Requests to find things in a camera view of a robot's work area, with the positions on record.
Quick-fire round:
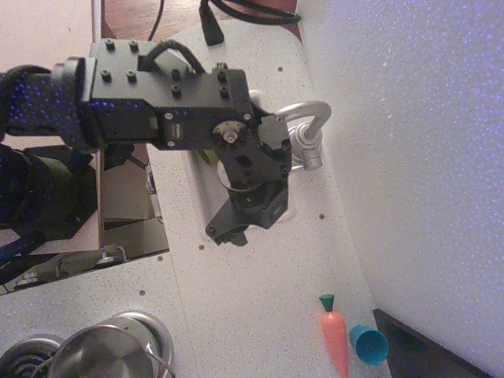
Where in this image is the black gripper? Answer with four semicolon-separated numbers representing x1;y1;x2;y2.
205;114;292;246

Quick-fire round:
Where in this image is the silver toy faucet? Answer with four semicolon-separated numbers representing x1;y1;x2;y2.
248;89;332;172

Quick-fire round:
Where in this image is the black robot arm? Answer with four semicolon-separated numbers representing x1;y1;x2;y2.
1;39;292;246

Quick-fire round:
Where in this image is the yellow-green object in sink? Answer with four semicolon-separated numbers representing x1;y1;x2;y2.
198;150;218;165

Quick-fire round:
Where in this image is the orange toy carrot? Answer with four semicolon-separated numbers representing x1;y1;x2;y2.
319;294;349;377

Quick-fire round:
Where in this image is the teal plastic cup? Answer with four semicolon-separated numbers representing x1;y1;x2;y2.
350;325;389;366

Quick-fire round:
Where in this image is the stainless steel pot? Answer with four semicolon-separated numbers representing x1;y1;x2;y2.
48;317;155;377

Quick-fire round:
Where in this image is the silver stove burner left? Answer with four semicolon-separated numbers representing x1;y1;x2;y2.
1;334;64;377

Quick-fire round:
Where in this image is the black cable top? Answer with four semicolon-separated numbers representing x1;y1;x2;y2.
198;0;304;46

